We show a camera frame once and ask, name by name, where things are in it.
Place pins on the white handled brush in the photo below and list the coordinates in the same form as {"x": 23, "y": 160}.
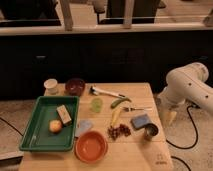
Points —
{"x": 95, "y": 90}

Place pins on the yellow apple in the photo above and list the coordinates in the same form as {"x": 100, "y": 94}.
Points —
{"x": 55, "y": 126}

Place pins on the bunch of red grapes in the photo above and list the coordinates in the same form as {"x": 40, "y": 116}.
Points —
{"x": 115, "y": 132}

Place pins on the silver fork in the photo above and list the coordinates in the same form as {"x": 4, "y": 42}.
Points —
{"x": 129, "y": 109}

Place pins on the yellow banana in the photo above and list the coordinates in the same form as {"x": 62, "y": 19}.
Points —
{"x": 115, "y": 115}

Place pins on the dark maroon bowl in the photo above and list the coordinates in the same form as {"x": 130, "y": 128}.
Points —
{"x": 75, "y": 87}

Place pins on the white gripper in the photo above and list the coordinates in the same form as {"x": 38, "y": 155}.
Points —
{"x": 169, "y": 99}

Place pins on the green plastic tray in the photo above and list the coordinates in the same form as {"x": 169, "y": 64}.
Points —
{"x": 38, "y": 137}

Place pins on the metal cup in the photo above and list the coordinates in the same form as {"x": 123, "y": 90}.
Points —
{"x": 151, "y": 130}

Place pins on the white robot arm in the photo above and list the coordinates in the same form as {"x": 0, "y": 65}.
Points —
{"x": 185, "y": 83}

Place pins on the green translucent cup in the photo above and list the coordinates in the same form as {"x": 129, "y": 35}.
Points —
{"x": 96, "y": 105}

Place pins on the grey cloth piece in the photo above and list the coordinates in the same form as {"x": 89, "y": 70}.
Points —
{"x": 83, "y": 126}

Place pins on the white cup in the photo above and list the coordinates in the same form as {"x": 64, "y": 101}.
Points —
{"x": 51, "y": 86}

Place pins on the blue sponge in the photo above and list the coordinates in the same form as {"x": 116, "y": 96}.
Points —
{"x": 140, "y": 121}

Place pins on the orange red bowl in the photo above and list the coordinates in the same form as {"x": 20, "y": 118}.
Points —
{"x": 91, "y": 147}

